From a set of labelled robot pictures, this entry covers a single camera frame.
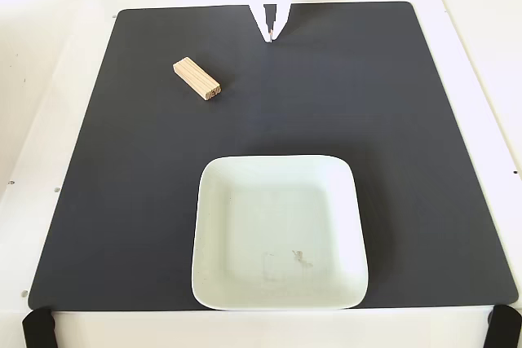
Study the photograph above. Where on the black rubber mat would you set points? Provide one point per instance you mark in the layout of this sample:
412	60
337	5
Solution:
122	181

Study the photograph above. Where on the white square plate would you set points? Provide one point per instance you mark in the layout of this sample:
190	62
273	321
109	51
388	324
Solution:
277	234

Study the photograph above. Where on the light wooden block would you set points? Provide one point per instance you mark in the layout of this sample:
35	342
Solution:
195	78

